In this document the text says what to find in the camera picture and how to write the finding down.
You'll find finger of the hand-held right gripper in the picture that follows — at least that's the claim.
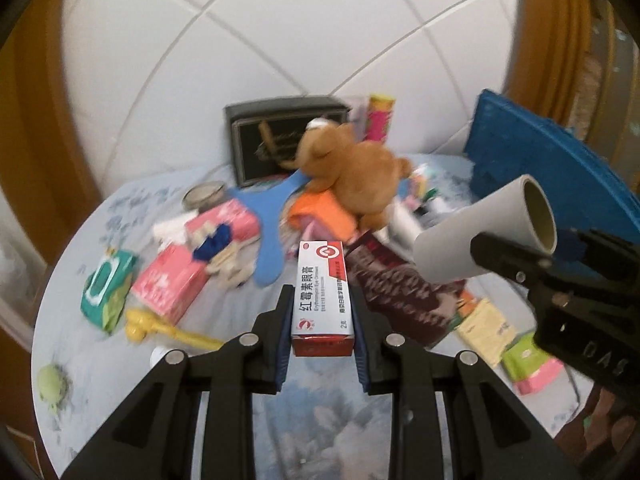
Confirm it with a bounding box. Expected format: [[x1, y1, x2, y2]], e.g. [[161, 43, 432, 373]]
[[470, 231, 555, 283], [555, 227, 640, 286]]

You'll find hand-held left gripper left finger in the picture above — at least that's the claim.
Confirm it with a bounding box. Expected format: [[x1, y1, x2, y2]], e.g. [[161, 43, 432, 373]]
[[60, 284, 296, 480]]

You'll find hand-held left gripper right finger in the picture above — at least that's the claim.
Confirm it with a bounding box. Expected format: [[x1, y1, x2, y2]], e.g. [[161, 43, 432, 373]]
[[349, 284, 581, 480]]

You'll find white paper roll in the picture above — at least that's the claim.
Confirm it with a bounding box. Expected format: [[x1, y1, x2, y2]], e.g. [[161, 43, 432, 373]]
[[414, 174, 558, 283]]

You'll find red white ointment box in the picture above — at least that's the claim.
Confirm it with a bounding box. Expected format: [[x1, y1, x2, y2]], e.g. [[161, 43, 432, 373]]
[[291, 241, 357, 357]]

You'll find blue plastic crate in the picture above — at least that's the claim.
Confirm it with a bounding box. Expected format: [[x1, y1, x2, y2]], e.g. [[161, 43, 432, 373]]
[[462, 89, 640, 266]]

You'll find orange green packet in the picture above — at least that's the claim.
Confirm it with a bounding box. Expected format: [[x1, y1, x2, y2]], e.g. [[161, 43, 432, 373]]
[[452, 290, 478, 321]]

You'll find green pink packet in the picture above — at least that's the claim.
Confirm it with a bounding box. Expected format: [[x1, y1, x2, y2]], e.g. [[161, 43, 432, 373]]
[[501, 332, 566, 396]]

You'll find pale yellow packet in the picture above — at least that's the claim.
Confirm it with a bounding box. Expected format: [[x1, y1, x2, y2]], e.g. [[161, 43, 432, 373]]
[[454, 298, 518, 368]]

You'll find dark brown printed packet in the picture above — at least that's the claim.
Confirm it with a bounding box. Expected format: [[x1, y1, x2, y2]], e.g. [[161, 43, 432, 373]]
[[345, 232, 466, 351]]

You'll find white tube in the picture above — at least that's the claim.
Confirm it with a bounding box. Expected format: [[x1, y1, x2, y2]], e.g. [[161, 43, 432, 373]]
[[385, 197, 426, 248]]

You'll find clear wrapped colourful packet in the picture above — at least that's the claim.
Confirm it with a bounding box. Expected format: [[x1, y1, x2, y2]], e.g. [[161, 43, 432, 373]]
[[400, 162, 443, 213]]

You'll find blue plastic paddle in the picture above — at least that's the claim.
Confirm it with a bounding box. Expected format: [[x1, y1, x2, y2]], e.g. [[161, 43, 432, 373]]
[[227, 170, 308, 288]]

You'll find pink tissue pack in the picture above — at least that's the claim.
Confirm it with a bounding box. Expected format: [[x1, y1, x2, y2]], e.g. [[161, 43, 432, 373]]
[[131, 199, 262, 326]]

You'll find yellow toy hammer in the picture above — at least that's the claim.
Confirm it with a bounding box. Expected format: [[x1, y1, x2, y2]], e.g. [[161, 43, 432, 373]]
[[125, 308, 226, 352]]

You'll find orange cloth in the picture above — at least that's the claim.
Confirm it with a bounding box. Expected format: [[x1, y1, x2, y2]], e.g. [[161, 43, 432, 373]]
[[287, 191, 358, 241]]

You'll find brown teddy bear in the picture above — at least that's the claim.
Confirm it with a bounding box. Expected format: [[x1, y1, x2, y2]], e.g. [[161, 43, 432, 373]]
[[280, 119, 415, 231]]

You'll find white crumpled tissue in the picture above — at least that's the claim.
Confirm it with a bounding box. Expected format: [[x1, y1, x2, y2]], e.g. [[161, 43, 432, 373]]
[[151, 215, 193, 248]]

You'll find round metal tin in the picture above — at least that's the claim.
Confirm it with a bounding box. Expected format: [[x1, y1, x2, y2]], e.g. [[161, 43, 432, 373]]
[[181, 181, 227, 212]]

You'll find yellow pink can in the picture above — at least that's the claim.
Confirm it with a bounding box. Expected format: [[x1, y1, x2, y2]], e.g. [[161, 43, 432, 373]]
[[363, 93, 397, 142]]

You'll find green wet wipes pack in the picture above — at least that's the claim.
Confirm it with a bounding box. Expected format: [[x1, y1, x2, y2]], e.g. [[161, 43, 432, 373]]
[[81, 249, 138, 335]]

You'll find black framed picture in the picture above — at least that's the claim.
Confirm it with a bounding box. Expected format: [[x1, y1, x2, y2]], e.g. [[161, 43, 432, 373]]
[[223, 96, 349, 188]]

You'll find small green ball toy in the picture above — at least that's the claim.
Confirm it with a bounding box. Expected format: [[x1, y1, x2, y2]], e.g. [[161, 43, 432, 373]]
[[37, 364, 68, 406]]

